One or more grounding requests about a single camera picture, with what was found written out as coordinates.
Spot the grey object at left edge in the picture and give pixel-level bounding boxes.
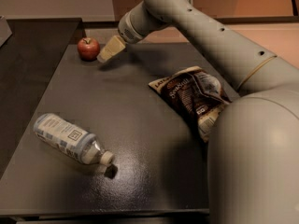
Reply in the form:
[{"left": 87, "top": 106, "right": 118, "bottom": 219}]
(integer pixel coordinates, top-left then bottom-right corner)
[{"left": 0, "top": 16, "right": 12, "bottom": 47}]

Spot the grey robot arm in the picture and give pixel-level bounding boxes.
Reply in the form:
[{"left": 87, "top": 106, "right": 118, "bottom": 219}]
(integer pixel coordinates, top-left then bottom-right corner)
[{"left": 99, "top": 0, "right": 299, "bottom": 224}]

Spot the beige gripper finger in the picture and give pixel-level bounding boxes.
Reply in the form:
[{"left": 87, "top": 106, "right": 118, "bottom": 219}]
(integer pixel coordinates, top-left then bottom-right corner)
[{"left": 97, "top": 35, "right": 126, "bottom": 63}]

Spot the red apple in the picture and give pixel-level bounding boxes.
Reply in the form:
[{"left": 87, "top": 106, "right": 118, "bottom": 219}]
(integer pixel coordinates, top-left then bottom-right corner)
[{"left": 77, "top": 37, "right": 100, "bottom": 61}]

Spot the brown chip bag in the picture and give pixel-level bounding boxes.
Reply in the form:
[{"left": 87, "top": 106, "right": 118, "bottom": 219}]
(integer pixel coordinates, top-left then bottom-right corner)
[{"left": 149, "top": 66, "right": 231, "bottom": 143}]

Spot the clear plastic water bottle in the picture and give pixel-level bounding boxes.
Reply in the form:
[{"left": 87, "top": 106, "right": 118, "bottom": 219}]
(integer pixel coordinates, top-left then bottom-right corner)
[{"left": 33, "top": 113, "right": 114, "bottom": 167}]

